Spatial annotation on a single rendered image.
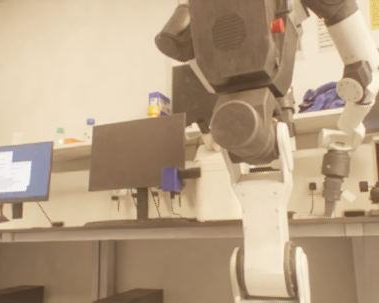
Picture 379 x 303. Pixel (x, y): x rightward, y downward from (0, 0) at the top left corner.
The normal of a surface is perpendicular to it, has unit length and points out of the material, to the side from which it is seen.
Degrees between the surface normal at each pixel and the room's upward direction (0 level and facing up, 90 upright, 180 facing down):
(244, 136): 90
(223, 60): 105
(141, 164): 86
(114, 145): 86
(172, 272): 90
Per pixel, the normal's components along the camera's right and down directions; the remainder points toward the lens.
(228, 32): -0.42, 0.11
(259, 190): -0.37, -0.09
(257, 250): -0.37, -0.33
